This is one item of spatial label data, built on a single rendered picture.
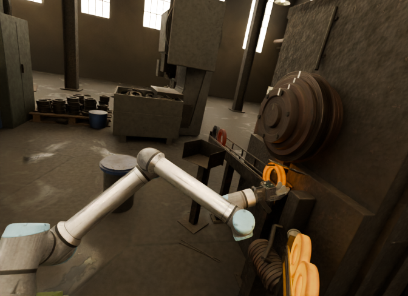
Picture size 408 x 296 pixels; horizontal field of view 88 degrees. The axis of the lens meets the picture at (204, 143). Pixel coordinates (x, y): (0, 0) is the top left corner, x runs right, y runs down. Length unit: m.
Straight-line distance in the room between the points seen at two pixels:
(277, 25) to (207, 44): 9.37
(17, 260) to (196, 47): 3.22
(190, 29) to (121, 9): 7.73
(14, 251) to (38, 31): 10.95
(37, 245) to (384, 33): 1.62
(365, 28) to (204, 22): 2.76
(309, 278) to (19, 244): 1.03
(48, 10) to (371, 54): 11.29
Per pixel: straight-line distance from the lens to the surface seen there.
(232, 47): 11.75
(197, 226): 1.96
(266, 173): 1.37
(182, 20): 3.59
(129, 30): 11.03
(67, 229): 1.27
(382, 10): 1.22
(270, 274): 1.10
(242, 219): 0.92
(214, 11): 3.79
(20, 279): 1.15
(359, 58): 1.19
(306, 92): 1.10
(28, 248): 1.15
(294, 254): 0.97
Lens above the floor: 1.28
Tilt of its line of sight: 19 degrees down
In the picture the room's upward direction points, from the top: 10 degrees clockwise
